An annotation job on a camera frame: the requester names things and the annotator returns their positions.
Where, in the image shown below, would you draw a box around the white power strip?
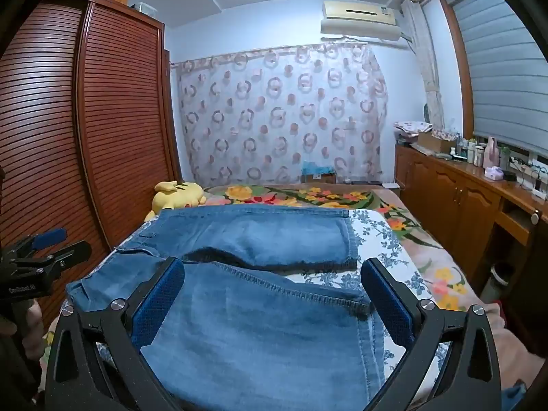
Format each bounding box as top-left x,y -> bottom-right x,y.
509,158 -> 548,200

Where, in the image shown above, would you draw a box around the blue floral bed sheet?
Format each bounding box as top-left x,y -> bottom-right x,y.
60,210 -> 448,411

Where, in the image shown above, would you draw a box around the open cardboard box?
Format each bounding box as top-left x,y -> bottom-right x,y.
417,129 -> 457,154

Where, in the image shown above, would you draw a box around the wooden sideboard cabinet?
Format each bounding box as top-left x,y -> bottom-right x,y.
394,142 -> 548,330

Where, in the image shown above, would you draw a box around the wooden louvred wardrobe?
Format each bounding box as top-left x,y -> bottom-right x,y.
0,0 -> 185,326

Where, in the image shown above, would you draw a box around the circle-patterned sheer curtain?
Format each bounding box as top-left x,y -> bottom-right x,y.
170,43 -> 388,186

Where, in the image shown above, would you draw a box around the grey window blind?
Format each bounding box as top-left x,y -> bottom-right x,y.
449,0 -> 548,159

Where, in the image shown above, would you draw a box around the person's left hand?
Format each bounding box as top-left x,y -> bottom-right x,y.
19,300 -> 46,362

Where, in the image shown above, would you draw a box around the blue denim pants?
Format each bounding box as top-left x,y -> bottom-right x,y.
66,204 -> 386,411

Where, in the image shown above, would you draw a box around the cluster of toiletry bottles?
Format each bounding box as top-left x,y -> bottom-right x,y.
449,135 -> 486,165

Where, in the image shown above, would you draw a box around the cardboard box with blue plastic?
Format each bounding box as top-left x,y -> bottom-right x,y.
301,160 -> 337,184

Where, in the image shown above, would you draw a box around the folded floral cloth pile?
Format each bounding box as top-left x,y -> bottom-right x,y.
394,120 -> 433,138

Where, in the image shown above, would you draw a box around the tied beige curtain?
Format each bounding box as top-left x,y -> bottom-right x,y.
402,0 -> 446,131

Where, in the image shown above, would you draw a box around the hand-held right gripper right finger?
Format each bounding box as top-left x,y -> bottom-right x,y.
361,258 -> 502,411

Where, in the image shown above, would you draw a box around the yellow plush toy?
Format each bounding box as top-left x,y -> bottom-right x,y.
144,180 -> 207,222

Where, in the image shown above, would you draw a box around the colourful floral blanket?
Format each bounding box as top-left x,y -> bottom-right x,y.
203,183 -> 542,399

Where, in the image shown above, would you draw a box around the wall air conditioner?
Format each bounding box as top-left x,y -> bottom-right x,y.
320,0 -> 415,46

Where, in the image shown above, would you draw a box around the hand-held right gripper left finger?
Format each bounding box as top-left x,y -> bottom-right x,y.
45,257 -> 186,411

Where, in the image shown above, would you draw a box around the dark trash bin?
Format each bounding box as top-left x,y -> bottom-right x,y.
479,262 -> 516,309

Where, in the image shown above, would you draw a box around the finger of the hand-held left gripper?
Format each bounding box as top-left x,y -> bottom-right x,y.
17,228 -> 68,252
26,241 -> 92,274

